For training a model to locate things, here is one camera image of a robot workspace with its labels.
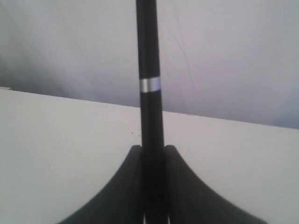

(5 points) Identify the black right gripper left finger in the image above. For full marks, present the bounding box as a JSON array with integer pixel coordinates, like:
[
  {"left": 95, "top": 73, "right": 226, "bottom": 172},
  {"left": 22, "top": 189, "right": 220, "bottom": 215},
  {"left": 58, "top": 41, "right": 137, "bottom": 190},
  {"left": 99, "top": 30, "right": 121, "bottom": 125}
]
[{"left": 61, "top": 146, "right": 144, "bottom": 224}]

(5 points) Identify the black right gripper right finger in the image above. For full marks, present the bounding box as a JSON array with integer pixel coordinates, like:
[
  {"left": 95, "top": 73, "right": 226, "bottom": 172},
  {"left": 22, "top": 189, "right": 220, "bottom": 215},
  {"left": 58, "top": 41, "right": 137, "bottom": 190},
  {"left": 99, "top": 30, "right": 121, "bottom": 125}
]
[{"left": 164, "top": 145, "right": 257, "bottom": 224}]

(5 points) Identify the black paintbrush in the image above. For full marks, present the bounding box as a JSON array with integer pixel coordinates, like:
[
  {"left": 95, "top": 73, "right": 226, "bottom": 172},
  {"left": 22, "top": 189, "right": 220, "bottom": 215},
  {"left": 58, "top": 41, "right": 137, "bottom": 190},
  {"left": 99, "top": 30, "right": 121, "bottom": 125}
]
[{"left": 136, "top": 0, "right": 168, "bottom": 224}]

